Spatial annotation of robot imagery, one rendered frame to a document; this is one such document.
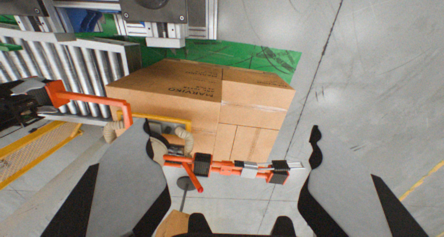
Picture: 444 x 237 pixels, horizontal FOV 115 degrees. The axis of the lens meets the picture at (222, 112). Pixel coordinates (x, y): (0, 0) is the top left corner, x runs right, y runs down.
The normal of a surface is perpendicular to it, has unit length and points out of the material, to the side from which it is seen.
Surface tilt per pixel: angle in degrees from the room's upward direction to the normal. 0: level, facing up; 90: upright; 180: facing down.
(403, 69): 0
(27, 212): 90
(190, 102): 0
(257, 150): 0
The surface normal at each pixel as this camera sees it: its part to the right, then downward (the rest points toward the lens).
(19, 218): 0.14, -0.86
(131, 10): -0.01, 0.49
